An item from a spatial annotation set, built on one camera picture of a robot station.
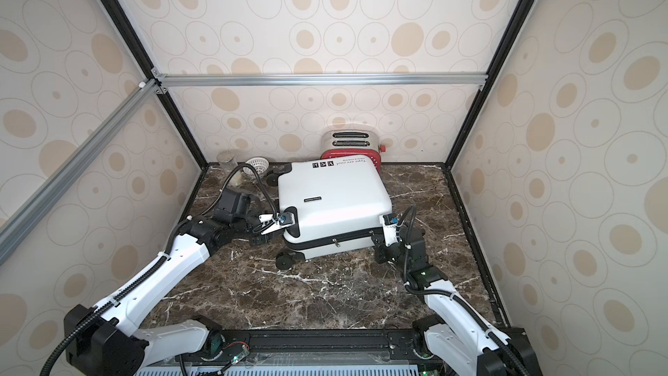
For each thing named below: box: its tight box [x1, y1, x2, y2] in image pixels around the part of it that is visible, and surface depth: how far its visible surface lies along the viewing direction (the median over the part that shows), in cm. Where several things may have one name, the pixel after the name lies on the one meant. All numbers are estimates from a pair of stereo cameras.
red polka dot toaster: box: [319, 127, 387, 173], surface depth 108 cm
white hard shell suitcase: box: [266, 156, 394, 271], surface depth 84 cm
